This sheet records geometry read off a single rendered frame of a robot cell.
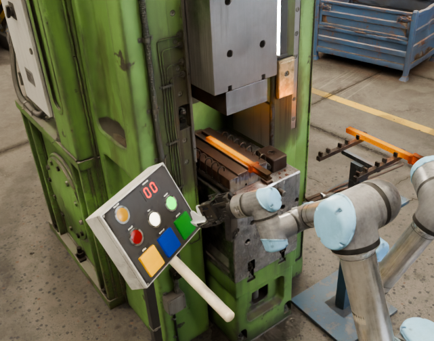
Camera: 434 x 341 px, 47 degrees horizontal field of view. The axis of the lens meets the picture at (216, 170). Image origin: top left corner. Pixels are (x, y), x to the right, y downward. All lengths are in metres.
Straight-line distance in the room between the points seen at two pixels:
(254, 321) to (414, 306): 0.89
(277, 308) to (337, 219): 1.57
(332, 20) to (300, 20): 3.72
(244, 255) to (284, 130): 0.60
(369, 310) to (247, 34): 1.04
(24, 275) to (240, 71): 2.01
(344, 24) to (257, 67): 4.00
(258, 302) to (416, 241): 1.23
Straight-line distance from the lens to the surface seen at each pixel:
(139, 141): 1.88
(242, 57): 1.85
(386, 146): 2.33
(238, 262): 2.23
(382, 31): 5.67
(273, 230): 1.51
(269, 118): 2.27
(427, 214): 1.51
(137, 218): 1.63
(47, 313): 3.02
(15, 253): 3.50
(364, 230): 1.18
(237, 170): 2.07
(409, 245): 1.57
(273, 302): 2.66
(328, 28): 5.96
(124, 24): 1.72
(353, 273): 1.23
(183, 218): 1.76
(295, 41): 2.22
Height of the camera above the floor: 2.10
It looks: 32 degrees down
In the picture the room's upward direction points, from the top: 3 degrees counter-clockwise
